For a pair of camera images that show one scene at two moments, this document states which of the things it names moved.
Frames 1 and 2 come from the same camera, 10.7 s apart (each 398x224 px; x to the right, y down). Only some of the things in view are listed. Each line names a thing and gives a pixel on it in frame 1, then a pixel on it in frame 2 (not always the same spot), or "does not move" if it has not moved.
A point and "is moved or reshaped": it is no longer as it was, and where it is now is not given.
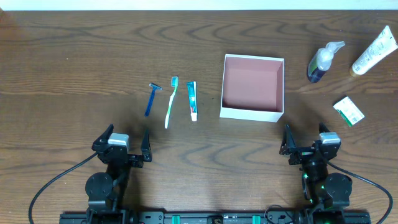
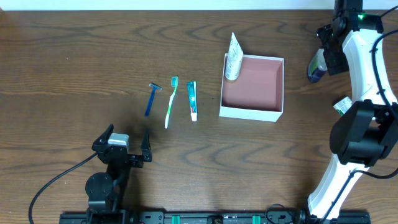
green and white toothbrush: x=174 y=83 does not move
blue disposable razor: x=154 y=87 does not move
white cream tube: x=382 y=46 is moved or reshaped
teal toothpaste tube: x=192 y=97 does not move
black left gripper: x=123 y=156 does not move
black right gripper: x=306 y=150 -> x=334 y=61
